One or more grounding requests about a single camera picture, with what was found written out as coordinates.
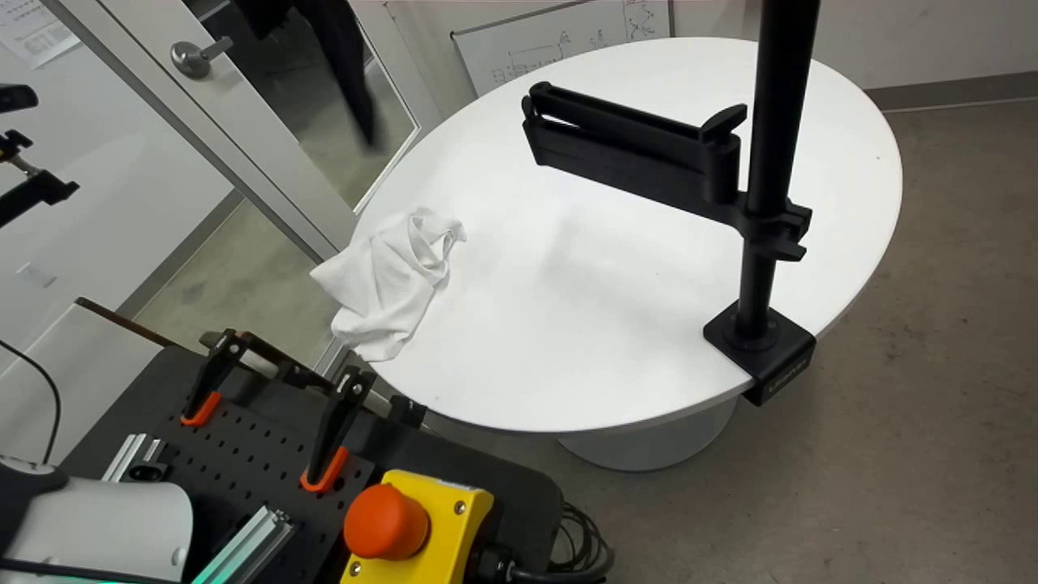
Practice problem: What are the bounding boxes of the white cloth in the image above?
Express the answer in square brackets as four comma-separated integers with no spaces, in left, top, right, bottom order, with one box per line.
[307,205,466,367]

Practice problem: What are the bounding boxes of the yellow emergency stop red button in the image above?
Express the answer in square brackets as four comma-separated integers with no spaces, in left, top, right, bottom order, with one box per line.
[338,468,500,584]

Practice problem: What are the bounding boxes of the whiteboard with drawings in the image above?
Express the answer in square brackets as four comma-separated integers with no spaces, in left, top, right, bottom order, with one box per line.
[449,0,676,98]

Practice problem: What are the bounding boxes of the person legs black trousers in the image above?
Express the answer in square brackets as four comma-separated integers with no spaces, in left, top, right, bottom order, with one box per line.
[229,0,382,149]

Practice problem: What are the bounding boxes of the white framed glass door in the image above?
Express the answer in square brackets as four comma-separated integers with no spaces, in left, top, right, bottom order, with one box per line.
[41,0,420,263]

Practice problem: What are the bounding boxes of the black perforated mounting board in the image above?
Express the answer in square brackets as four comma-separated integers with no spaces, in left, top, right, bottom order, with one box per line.
[58,343,567,584]

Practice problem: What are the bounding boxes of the black clamp-on stand pole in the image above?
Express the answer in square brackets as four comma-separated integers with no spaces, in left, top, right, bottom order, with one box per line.
[520,0,825,407]

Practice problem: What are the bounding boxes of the long aluminium extrusion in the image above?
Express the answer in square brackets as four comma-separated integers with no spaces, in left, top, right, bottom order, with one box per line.
[190,503,297,584]

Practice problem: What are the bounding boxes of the short aluminium extrusion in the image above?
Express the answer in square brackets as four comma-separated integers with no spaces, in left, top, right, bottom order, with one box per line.
[98,431,166,487]

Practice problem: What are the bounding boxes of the white round table pedestal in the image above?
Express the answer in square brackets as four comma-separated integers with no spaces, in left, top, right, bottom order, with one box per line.
[555,393,740,472]

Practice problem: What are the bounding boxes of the black coiled cables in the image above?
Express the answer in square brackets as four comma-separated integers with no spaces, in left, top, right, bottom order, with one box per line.
[474,499,616,584]

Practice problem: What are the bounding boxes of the black clamp orange handle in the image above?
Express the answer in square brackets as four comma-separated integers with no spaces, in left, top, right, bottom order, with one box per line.
[176,324,272,431]
[297,364,378,499]

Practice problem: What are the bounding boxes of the orange-handled clamps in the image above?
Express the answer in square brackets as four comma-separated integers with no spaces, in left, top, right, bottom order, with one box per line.
[73,296,428,420]

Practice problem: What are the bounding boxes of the silver door handle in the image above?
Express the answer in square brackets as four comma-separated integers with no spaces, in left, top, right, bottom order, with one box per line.
[167,33,237,80]

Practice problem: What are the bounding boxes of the thin black cable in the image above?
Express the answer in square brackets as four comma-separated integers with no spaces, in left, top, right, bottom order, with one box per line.
[0,337,66,468]

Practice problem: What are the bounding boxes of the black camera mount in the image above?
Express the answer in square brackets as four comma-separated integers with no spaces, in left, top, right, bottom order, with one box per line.
[0,80,81,230]

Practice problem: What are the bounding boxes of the paper sheet on wall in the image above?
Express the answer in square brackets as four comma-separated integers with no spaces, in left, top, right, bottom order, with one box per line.
[0,0,81,71]

